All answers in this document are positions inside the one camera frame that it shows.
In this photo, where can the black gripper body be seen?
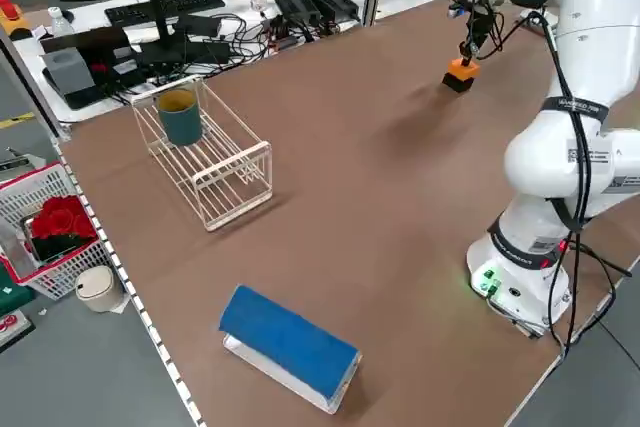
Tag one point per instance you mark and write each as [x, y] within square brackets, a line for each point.
[479, 24]

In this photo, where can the orange button box cover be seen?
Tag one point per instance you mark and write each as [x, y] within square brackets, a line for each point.
[462, 68]

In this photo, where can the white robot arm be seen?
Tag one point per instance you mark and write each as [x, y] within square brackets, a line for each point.
[590, 47]

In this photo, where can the teal cylindrical cup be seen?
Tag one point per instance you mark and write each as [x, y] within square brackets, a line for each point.
[181, 122]

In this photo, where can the grey tissue box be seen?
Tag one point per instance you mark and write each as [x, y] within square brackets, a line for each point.
[67, 72]

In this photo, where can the yellow emergency stop box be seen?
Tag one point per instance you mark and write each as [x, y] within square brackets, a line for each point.
[11, 17]

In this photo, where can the green box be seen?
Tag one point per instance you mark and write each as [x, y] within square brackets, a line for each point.
[12, 292]

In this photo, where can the black power brick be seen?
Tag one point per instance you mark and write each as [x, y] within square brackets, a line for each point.
[332, 1]
[295, 3]

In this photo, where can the black keyboard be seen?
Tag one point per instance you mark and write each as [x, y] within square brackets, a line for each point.
[160, 7]

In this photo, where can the blue cloth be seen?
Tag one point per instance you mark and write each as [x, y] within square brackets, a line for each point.
[285, 342]

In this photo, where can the red rose bouquet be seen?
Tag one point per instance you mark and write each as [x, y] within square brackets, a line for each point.
[62, 219]

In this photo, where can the small white trash bin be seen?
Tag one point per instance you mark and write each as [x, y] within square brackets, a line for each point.
[96, 289]

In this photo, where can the red white shopping basket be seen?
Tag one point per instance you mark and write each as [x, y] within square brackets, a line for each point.
[60, 277]

